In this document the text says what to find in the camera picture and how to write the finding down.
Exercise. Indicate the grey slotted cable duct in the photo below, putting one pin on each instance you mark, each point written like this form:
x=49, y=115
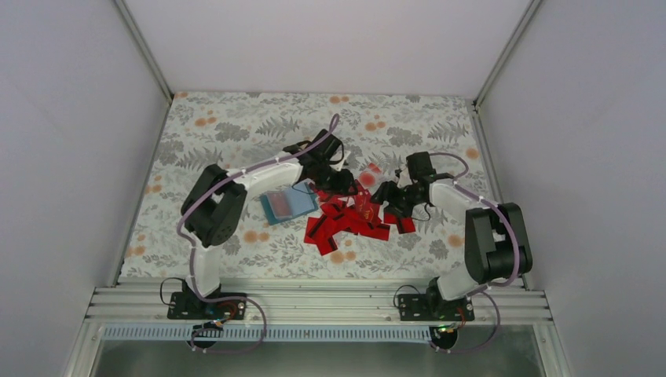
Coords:
x=273, y=333

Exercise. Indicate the red card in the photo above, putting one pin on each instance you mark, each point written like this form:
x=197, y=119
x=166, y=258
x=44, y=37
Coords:
x=280, y=205
x=326, y=245
x=402, y=224

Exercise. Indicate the aluminium rail frame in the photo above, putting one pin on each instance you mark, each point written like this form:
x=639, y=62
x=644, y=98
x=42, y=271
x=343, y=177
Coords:
x=308, y=301

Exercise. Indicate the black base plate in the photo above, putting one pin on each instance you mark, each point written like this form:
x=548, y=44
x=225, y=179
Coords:
x=186, y=306
x=418, y=307

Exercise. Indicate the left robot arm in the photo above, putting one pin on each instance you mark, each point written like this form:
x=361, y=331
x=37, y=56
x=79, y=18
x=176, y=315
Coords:
x=212, y=210

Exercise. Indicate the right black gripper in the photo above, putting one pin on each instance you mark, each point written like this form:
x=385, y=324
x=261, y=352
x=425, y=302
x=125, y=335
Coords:
x=386, y=192

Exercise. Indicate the white red-circle card right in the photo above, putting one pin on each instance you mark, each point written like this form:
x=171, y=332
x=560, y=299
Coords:
x=370, y=176

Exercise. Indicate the teal card holder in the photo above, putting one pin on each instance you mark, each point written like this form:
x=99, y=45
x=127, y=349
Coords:
x=302, y=200

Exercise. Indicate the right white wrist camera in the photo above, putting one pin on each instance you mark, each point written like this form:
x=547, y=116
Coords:
x=402, y=177

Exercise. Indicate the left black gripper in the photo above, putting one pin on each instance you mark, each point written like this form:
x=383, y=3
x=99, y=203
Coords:
x=342, y=185

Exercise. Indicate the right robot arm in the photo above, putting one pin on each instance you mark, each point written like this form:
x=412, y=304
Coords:
x=496, y=246

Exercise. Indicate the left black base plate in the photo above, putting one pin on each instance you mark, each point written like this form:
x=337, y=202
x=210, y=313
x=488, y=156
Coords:
x=186, y=306

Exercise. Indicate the floral table mat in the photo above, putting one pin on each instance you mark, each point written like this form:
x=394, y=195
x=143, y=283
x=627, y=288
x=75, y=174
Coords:
x=235, y=130

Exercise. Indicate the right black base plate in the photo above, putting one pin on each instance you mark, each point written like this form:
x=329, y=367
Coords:
x=418, y=307

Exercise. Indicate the red card front bottom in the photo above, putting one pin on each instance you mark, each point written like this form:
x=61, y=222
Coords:
x=326, y=245

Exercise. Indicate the pile of red cards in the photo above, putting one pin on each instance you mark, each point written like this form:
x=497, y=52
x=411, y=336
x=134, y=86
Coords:
x=353, y=214

